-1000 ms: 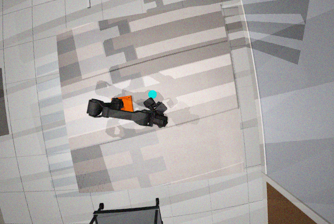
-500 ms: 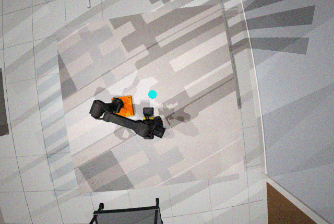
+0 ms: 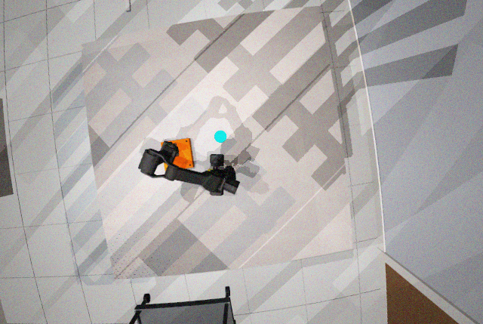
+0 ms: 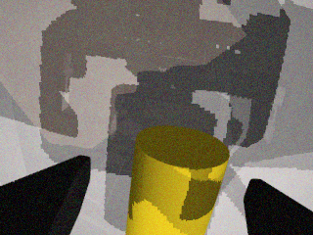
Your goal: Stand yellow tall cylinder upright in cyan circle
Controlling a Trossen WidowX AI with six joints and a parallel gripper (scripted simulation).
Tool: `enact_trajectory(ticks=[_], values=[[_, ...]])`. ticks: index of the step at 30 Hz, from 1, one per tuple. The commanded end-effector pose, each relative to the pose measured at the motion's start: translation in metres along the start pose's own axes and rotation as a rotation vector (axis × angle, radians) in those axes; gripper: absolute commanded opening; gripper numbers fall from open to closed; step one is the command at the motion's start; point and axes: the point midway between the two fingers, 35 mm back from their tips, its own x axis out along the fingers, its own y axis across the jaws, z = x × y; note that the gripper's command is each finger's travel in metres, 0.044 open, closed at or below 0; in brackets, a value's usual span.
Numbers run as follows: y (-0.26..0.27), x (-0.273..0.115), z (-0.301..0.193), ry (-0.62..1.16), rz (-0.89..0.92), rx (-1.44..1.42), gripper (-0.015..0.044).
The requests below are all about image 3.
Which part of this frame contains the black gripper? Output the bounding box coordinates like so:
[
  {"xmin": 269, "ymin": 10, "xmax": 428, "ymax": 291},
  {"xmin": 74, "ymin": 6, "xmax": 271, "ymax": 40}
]
[{"xmin": 210, "ymin": 154, "xmax": 224, "ymax": 196}]

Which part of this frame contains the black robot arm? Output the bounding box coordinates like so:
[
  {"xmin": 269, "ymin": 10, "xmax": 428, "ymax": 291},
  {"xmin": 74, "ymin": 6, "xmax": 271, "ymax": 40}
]
[{"xmin": 138, "ymin": 141, "xmax": 240, "ymax": 194}]

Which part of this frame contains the cyan circle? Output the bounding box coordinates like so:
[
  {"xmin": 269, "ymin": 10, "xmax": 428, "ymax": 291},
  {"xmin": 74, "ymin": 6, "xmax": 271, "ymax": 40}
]
[{"xmin": 214, "ymin": 131, "xmax": 226, "ymax": 143}]

